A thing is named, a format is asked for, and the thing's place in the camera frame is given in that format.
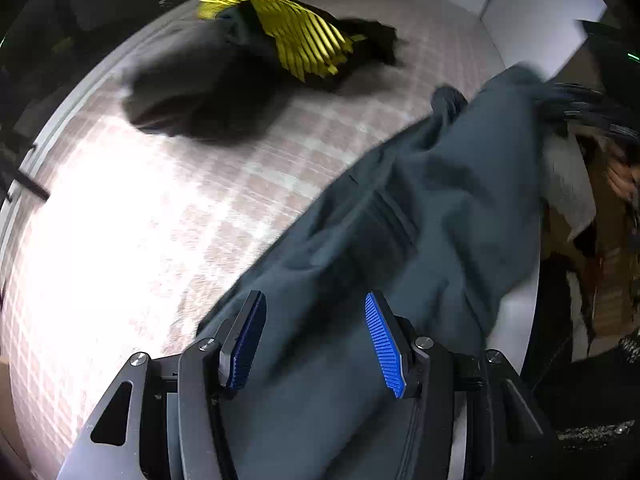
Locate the dark grey garment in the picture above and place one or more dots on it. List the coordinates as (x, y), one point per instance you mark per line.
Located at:
(200, 95)

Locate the yellow black striped garment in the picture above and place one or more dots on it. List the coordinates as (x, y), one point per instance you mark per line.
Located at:
(300, 35)

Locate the checked bed sheet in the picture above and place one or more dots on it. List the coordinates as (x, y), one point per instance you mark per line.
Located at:
(125, 220)

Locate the dark grey pants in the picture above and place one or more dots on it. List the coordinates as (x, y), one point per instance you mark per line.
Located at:
(425, 200)

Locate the person's black sequined top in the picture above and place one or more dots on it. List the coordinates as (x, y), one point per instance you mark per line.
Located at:
(590, 410)

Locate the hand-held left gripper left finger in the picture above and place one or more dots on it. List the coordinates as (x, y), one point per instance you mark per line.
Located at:
(242, 350)

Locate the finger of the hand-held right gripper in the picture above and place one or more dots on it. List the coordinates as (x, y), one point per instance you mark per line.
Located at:
(575, 102)

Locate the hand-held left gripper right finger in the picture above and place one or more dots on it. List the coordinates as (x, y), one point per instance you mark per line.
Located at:
(385, 345)

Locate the white cloth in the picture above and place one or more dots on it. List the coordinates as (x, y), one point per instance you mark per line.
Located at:
(565, 185)

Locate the person's right hand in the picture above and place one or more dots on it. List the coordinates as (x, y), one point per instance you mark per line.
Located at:
(622, 172)

